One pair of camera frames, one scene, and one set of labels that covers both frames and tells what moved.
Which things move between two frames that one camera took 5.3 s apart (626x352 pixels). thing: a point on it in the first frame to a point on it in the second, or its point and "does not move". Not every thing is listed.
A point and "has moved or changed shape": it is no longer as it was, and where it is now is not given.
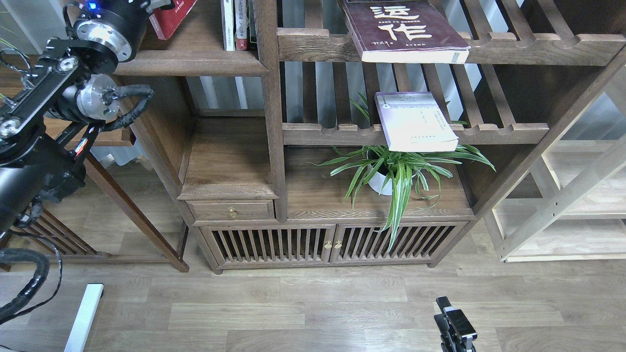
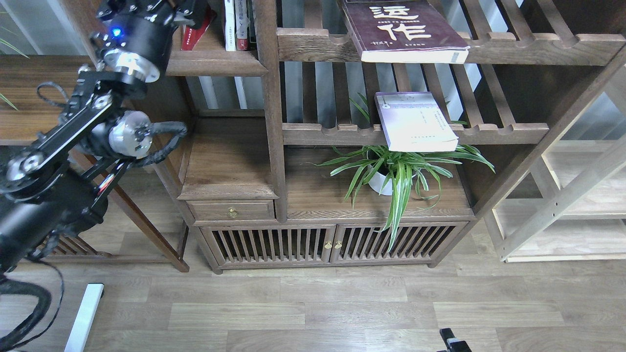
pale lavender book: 415,121 does not move
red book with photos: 167,20 has moved or changed shape
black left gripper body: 150,5 to 197,15
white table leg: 77,339 does not move
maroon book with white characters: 405,31 does not move
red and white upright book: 241,24 does not move
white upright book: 227,12 does not move
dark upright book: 251,27 does not move
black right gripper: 457,334 to 459,346
